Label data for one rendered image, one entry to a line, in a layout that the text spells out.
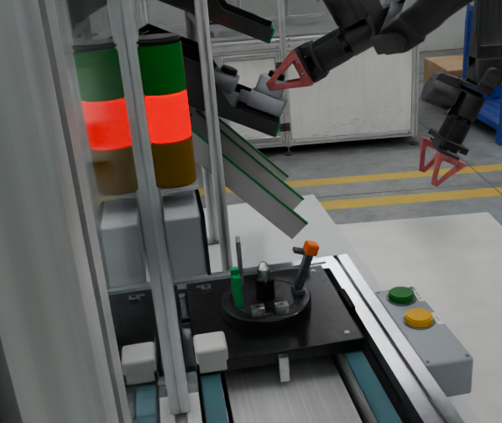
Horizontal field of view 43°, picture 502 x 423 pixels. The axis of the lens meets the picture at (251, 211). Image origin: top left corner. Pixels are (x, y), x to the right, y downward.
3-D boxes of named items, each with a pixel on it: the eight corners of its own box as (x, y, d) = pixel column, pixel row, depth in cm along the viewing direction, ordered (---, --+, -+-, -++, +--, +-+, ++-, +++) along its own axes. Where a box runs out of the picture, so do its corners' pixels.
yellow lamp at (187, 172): (195, 171, 73) (190, 129, 71) (198, 185, 68) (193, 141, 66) (151, 176, 72) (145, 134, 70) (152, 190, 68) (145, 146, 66)
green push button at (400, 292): (408, 295, 104) (408, 284, 103) (418, 307, 100) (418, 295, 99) (384, 298, 103) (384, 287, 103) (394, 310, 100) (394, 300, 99)
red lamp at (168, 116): (190, 128, 71) (185, 85, 69) (193, 140, 66) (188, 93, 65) (145, 133, 70) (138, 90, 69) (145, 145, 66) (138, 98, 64)
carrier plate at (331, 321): (321, 274, 113) (321, 263, 112) (364, 349, 91) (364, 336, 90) (187, 294, 110) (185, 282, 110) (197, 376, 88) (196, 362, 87)
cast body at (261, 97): (282, 114, 117) (295, 77, 114) (279, 117, 112) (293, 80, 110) (239, 97, 117) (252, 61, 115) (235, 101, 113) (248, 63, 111)
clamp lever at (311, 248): (302, 284, 101) (316, 241, 98) (305, 290, 99) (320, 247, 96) (280, 280, 100) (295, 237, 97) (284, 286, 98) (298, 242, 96)
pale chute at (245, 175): (290, 213, 131) (304, 197, 130) (292, 239, 119) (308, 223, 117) (182, 126, 124) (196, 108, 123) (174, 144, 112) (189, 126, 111)
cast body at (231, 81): (235, 108, 118) (248, 72, 116) (231, 112, 114) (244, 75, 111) (193, 91, 118) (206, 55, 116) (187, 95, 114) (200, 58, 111)
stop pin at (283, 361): (288, 376, 91) (286, 352, 89) (290, 381, 89) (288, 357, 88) (279, 378, 90) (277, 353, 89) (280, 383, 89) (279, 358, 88)
